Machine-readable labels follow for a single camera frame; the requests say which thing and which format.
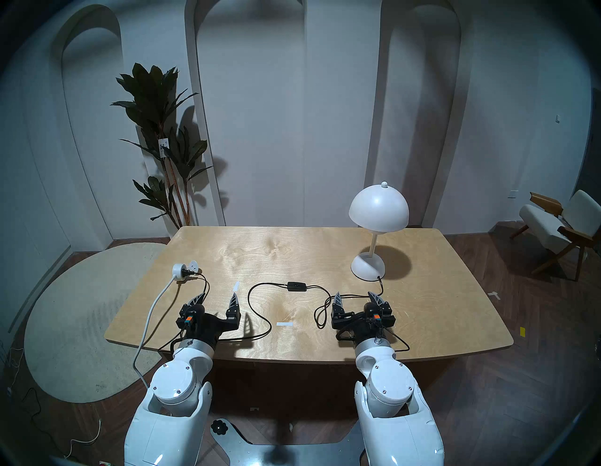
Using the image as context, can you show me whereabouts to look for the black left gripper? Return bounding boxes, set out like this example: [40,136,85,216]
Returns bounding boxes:
[176,292,242,351]

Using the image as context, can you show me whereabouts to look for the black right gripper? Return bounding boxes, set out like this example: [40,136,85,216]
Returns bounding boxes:
[331,291,396,344]

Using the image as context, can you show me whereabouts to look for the white dome table lamp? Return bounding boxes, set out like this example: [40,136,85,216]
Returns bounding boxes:
[348,181,410,281]

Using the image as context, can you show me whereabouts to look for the light wooden table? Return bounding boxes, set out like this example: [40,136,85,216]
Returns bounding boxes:
[104,226,514,365]

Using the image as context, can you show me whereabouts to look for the round beige rug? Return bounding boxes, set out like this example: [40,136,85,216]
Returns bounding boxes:
[23,242,169,404]

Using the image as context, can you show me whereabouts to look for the white cushioned wooden armchair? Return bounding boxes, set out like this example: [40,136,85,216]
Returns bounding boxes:
[511,190,601,281]

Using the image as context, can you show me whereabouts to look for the tall dark green plant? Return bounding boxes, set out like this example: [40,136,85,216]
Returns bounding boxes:
[111,62,214,230]

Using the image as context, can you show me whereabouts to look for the black lamp power cord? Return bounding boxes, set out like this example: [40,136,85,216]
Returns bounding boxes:
[195,272,385,342]

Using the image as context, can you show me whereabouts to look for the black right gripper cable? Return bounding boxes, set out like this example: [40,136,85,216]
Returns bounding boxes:
[335,324,410,352]

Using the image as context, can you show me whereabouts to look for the white socket cable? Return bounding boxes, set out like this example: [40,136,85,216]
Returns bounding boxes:
[132,277,177,388]

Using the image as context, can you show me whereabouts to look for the grey metal robot base plate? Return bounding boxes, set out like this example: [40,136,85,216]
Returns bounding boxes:
[210,418,367,466]

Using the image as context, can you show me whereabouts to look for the thin white floor cable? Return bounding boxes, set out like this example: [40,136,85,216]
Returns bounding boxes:
[63,418,102,459]

